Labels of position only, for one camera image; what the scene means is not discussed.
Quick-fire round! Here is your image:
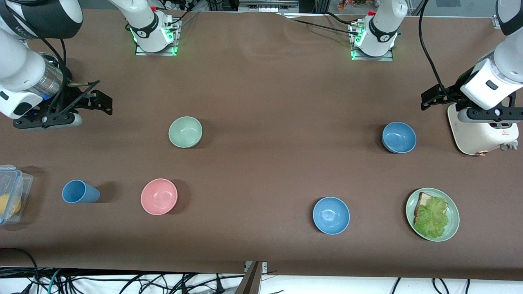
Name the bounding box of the blue bowl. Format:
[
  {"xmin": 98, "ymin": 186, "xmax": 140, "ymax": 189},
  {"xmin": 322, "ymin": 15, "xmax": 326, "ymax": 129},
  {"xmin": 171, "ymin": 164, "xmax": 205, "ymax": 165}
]
[
  {"xmin": 382, "ymin": 122, "xmax": 417, "ymax": 154},
  {"xmin": 313, "ymin": 197, "xmax": 351, "ymax": 235}
]

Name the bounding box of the pale green bowl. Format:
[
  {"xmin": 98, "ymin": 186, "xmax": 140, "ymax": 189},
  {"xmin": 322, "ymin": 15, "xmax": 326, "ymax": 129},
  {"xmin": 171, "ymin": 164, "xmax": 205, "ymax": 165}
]
[{"xmin": 168, "ymin": 116, "xmax": 203, "ymax": 149}]

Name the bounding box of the pink bowl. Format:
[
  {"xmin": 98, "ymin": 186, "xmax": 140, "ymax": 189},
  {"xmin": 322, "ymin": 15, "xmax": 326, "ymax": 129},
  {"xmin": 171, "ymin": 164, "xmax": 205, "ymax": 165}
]
[{"xmin": 141, "ymin": 178, "xmax": 179, "ymax": 216}]

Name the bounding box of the cream white toaster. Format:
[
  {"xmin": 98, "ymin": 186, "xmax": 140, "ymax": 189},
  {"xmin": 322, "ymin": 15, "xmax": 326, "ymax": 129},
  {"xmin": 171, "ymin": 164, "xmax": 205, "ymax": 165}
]
[{"xmin": 447, "ymin": 92, "xmax": 519, "ymax": 156}]

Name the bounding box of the clear plastic lidded container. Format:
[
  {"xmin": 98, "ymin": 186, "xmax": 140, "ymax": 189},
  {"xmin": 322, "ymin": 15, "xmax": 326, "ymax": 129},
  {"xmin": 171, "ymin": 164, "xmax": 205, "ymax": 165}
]
[{"xmin": 0, "ymin": 165, "xmax": 34, "ymax": 226}]

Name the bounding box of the blue plastic cup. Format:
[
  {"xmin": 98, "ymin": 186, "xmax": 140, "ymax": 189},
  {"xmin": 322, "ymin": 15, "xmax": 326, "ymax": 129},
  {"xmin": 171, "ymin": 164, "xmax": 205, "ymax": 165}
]
[{"xmin": 62, "ymin": 180, "xmax": 101, "ymax": 204}]

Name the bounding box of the toasted bread slice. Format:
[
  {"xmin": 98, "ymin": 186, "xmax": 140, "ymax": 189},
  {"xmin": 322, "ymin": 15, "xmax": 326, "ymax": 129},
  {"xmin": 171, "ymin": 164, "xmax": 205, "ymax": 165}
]
[{"xmin": 414, "ymin": 192, "xmax": 449, "ymax": 223}]

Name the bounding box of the yellow food item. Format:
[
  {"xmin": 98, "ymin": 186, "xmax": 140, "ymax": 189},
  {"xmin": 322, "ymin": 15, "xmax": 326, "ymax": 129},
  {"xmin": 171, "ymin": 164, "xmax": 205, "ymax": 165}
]
[{"xmin": 0, "ymin": 193, "xmax": 22, "ymax": 216}]

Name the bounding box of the green lettuce leaf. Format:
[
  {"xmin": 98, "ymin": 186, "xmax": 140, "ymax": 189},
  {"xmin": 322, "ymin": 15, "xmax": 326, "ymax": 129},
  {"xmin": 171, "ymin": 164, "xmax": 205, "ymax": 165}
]
[{"xmin": 413, "ymin": 197, "xmax": 450, "ymax": 239}]

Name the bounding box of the pale green plate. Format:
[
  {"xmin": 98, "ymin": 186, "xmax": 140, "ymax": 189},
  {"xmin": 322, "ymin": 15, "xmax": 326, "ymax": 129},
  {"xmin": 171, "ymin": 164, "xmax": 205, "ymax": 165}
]
[{"xmin": 405, "ymin": 188, "xmax": 460, "ymax": 242}]

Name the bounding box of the brown table cover mat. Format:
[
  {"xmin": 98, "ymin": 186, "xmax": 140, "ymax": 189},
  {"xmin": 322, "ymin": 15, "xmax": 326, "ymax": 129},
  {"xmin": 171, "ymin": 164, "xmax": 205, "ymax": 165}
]
[{"xmin": 0, "ymin": 8, "xmax": 523, "ymax": 282}]

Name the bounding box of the dark grey metal bar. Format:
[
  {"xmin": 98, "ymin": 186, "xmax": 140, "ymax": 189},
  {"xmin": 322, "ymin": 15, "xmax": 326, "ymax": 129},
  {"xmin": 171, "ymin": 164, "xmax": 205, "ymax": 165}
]
[{"xmin": 234, "ymin": 261, "xmax": 262, "ymax": 294}]

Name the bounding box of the teal cable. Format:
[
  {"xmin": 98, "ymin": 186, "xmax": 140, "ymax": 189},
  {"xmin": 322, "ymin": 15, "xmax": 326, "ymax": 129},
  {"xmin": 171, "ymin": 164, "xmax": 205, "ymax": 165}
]
[{"xmin": 45, "ymin": 268, "xmax": 64, "ymax": 294}]

